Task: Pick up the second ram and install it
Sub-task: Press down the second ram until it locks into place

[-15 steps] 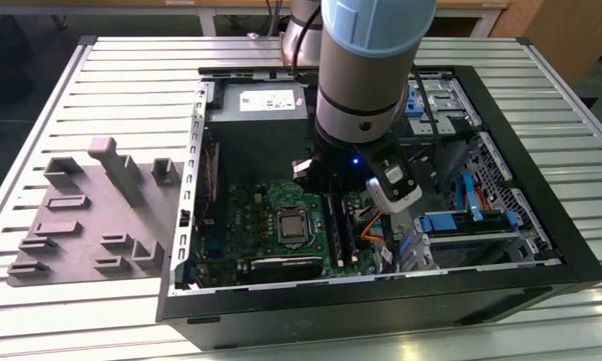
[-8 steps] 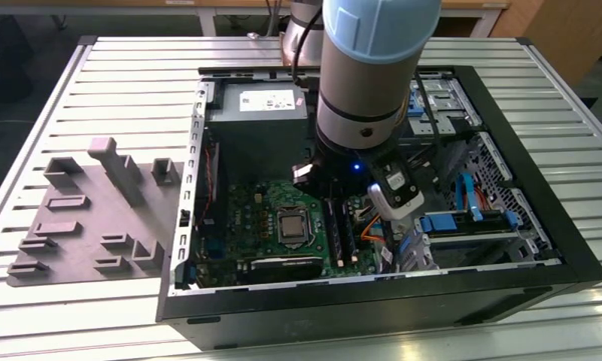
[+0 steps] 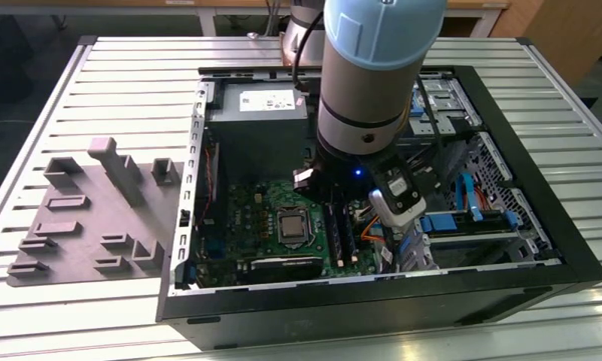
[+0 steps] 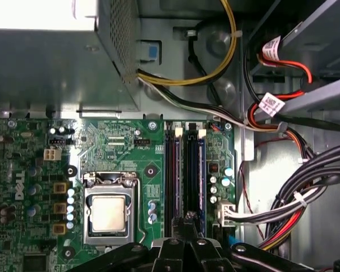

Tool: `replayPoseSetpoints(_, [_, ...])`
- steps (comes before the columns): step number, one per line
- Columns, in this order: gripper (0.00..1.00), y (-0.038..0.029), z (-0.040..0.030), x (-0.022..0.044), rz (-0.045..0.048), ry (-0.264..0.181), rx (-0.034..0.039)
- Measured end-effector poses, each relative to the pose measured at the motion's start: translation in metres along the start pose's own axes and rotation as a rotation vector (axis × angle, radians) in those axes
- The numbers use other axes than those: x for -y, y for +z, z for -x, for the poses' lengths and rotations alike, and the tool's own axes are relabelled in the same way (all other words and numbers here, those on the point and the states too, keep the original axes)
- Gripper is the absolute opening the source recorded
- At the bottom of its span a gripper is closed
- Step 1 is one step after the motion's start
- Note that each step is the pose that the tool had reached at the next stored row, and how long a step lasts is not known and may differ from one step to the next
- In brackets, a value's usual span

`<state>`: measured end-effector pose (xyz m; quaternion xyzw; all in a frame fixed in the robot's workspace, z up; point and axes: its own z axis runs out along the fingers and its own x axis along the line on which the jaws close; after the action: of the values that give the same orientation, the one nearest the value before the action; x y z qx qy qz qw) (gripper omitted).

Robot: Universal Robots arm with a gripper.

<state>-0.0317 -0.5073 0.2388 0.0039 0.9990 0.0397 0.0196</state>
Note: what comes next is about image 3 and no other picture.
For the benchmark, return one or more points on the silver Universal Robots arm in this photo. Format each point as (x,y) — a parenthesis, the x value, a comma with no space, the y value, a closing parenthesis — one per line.
(371,75)

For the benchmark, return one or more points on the CPU socket with silver CPU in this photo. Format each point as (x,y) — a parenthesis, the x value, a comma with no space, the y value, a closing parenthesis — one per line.
(291,225)

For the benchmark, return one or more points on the grey power supply unit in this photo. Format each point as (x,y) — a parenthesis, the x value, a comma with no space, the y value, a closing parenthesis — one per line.
(251,150)

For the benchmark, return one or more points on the green Dell motherboard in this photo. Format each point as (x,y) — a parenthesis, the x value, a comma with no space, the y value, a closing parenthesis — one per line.
(245,199)

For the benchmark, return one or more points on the blue carrier with disk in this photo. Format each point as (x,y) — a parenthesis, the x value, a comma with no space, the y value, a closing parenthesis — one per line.
(440,222)

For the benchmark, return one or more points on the blue plastic drive carrier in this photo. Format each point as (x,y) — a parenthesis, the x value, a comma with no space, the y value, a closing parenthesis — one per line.
(416,109)

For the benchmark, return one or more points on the black graphics card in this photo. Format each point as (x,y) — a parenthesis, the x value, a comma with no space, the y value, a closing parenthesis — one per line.
(283,265)

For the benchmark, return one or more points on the grey metal disk bay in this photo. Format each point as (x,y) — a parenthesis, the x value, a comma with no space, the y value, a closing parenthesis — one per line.
(451,124)
(476,238)

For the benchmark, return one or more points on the blue board connector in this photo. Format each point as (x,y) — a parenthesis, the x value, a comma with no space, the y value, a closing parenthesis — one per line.
(215,248)

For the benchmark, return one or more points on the black open PC case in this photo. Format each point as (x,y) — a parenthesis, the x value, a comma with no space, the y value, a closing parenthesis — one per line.
(331,312)

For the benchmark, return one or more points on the grey parts rack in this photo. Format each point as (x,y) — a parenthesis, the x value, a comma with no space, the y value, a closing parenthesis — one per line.
(94,218)

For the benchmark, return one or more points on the wooden desk white legs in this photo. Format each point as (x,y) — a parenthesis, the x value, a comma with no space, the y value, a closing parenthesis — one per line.
(460,6)

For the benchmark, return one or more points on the wooden cabinet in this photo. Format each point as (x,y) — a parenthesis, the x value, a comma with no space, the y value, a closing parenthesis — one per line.
(571,37)

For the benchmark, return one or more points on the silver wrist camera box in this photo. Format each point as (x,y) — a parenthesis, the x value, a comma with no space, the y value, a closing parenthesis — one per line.
(398,205)

